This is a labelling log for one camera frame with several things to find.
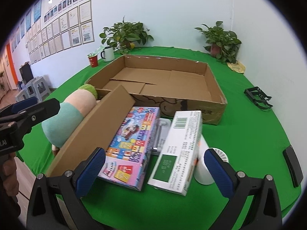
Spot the pastel plush toy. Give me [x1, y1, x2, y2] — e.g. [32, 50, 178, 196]
[42, 84, 98, 156]

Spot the white handheld fan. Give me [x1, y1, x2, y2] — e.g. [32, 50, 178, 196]
[194, 135, 229, 185]

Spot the cardboard divider insert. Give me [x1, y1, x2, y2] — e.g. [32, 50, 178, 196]
[46, 85, 135, 177]

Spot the colourful board game box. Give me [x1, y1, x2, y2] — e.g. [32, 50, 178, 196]
[98, 106, 160, 191]

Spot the white green carton box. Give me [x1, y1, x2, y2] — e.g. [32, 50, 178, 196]
[147, 111, 202, 196]

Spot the white folding phone stand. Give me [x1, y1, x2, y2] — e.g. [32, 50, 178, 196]
[151, 118, 172, 156]

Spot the person's left hand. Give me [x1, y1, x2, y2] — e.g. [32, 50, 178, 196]
[1, 152, 19, 203]

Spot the grey plastic stool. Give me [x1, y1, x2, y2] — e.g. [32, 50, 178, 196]
[32, 76, 51, 102]
[15, 78, 36, 102]

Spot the black monitor on floor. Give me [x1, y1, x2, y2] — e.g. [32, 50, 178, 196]
[19, 62, 34, 85]

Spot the black flat device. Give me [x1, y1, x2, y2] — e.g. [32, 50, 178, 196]
[283, 145, 303, 187]

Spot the green tablecloth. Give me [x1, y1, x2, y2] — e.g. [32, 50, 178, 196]
[16, 46, 302, 230]

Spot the red paper cup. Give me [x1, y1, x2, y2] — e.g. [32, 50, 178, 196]
[88, 54, 98, 67]

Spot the white enamel mug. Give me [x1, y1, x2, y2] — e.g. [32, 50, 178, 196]
[100, 46, 115, 62]

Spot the left potted green plant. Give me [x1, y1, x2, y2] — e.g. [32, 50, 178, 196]
[99, 18, 154, 55]

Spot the potted green plant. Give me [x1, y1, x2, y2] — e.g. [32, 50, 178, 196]
[99, 18, 154, 55]
[195, 21, 242, 64]

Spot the large shallow cardboard box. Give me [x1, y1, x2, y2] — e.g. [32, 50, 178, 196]
[87, 55, 227, 125]

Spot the right potted green plant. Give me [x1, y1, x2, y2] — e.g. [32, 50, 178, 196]
[195, 21, 242, 64]

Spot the framed certificates wall group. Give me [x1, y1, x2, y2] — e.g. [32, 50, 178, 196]
[26, 1, 95, 64]

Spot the black plastic frame holder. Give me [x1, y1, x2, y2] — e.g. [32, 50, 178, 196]
[244, 86, 273, 110]

